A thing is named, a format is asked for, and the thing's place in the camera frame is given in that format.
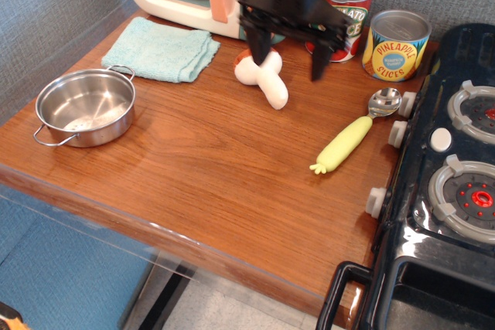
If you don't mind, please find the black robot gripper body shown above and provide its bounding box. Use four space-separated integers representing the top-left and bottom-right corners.
238 0 350 50

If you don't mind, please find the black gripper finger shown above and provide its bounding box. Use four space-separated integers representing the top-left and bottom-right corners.
311 39 336 81
245 26 271 66

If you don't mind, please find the pineapple slices toy can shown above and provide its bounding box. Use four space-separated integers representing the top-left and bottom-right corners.
362 9 432 82

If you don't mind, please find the tomato sauce toy can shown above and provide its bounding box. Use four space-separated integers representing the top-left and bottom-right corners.
327 0 372 63

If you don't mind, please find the light blue folded cloth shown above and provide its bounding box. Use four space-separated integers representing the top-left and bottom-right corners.
101 17 220 83

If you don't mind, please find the spoon with yellow-green handle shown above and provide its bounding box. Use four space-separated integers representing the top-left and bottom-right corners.
309 87 402 175

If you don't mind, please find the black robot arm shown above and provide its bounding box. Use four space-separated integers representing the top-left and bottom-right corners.
238 0 352 81

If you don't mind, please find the black toy stove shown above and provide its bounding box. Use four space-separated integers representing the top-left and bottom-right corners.
317 23 494 329

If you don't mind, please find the small steel pot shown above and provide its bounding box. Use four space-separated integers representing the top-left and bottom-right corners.
33 65 137 148

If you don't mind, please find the white plush mushroom toy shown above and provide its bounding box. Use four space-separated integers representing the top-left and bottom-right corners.
234 49 288 110

